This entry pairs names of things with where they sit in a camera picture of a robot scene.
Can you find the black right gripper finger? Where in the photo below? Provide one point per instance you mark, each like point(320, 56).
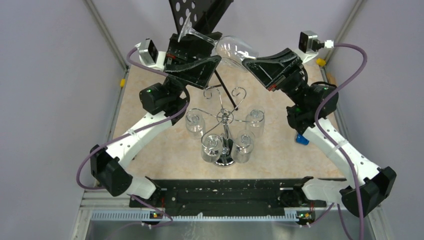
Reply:
point(197, 73)
point(189, 49)

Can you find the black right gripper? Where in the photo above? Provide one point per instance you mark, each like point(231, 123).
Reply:
point(270, 69)

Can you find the clear wine glass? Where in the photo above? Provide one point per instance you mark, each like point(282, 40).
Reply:
point(195, 124)
point(211, 148)
point(243, 146)
point(255, 120)
point(231, 49)

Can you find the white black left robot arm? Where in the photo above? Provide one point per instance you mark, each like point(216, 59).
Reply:
point(165, 104)

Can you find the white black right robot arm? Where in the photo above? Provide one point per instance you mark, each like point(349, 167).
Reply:
point(366, 184)

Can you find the chrome wine glass rack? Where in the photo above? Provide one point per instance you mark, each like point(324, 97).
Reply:
point(223, 123)

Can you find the black music stand tripod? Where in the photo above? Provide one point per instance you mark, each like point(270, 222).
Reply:
point(205, 14)

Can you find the yellow corner clip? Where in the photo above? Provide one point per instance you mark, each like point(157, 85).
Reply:
point(122, 82)
point(321, 62)

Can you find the blue orange toy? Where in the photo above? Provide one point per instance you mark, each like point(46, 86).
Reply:
point(300, 139)

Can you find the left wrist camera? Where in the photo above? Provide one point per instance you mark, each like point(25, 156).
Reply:
point(150, 56)

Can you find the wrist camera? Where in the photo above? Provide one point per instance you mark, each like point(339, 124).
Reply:
point(150, 56)
point(309, 45)

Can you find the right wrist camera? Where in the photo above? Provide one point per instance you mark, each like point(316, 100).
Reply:
point(309, 45)

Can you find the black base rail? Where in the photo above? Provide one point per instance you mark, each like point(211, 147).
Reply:
point(230, 197)

